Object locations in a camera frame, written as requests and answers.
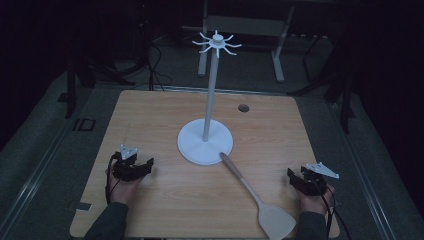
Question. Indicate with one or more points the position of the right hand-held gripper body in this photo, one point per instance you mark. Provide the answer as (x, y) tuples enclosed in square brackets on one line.
[(315, 181)]

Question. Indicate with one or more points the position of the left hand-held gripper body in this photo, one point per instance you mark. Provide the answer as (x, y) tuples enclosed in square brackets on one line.
[(126, 171)]

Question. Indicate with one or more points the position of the white hook stand rack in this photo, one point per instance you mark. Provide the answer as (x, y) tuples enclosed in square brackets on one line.
[(204, 143)]

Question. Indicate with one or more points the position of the person's left hand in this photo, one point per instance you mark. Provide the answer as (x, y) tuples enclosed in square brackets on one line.
[(123, 190)]

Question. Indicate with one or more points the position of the person's right hand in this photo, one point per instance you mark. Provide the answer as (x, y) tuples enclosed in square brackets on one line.
[(313, 204)]

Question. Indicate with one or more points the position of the black metal stand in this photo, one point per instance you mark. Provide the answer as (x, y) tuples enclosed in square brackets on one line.
[(86, 76), (343, 90)]

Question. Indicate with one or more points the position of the white metal desk frame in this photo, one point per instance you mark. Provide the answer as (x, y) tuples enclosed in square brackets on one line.
[(246, 25)]

